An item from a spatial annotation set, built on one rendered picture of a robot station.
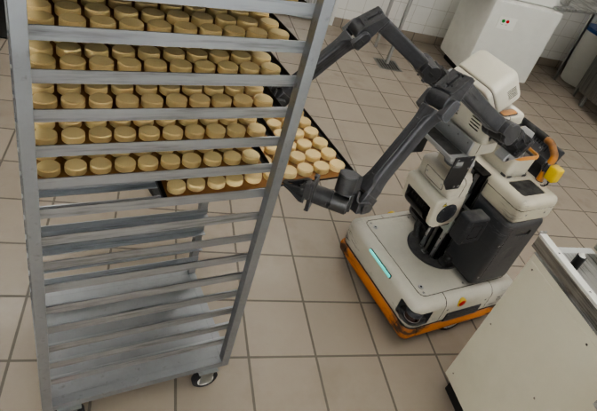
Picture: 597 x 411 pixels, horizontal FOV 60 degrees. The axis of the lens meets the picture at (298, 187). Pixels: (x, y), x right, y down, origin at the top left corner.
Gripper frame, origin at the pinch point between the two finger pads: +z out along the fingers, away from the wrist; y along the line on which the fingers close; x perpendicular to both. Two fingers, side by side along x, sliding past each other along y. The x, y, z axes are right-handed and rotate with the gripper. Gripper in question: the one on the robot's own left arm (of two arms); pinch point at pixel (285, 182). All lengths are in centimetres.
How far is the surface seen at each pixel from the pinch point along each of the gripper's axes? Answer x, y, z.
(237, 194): -12.4, 0.2, 9.8
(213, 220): -16.7, 8.7, 14.3
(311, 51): -6.6, -44.3, -0.9
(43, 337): -52, 40, 46
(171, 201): -25.4, -1.2, 23.0
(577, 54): 551, 97, -190
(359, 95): 290, 109, 18
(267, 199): -8.7, 0.9, 2.0
